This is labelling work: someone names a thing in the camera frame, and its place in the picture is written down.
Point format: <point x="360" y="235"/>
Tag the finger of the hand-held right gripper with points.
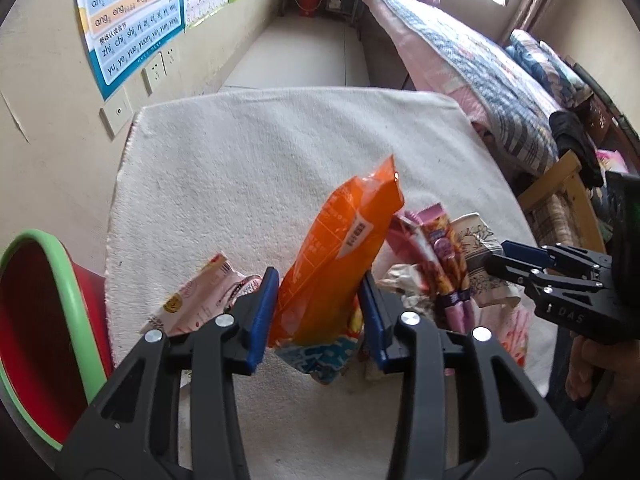
<point x="507" y="266"/>
<point x="525" y="251"/>

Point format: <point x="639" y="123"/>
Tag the pink white wrapper yellow seal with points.
<point x="200" y="295"/>

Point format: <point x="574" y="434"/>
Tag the white tablecloth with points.
<point x="250" y="160"/>

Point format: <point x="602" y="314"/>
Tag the black cloth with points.
<point x="575" y="145"/>

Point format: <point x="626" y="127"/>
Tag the small white container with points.
<point x="335" y="1"/>

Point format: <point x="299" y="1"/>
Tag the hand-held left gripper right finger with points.
<point x="372" y="320"/>

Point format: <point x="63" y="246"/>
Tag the pale pink white wrapper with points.
<point x="510" y="335"/>

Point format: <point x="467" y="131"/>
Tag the folded blue patterned quilts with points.
<point x="545" y="65"/>

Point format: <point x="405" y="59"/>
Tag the wooden chair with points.
<point x="550" y="180"/>

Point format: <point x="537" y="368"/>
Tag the orange snack bag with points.
<point x="325" y="270"/>

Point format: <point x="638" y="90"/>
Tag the bed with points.
<point x="430" y="75"/>

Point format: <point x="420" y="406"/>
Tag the blue bordered wall poster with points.
<point x="130" y="20"/>

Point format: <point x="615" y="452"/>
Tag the white wall socket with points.
<point x="155" y="72"/>

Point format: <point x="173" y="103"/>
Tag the crumpled white paper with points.
<point x="405" y="285"/>

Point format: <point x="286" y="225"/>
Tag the white wall plate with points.
<point x="117" y="115"/>

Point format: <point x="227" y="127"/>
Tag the purple pink snack wrapper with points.
<point x="442" y="260"/>

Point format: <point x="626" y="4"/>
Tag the blue plaid quilt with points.
<point x="465" y="70"/>

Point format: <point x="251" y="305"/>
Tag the red bin with green rim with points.
<point x="35" y="335"/>

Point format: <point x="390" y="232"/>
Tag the person's right hand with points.
<point x="585" y="370"/>

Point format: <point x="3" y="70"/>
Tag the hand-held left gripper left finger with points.
<point x="262" y="310"/>

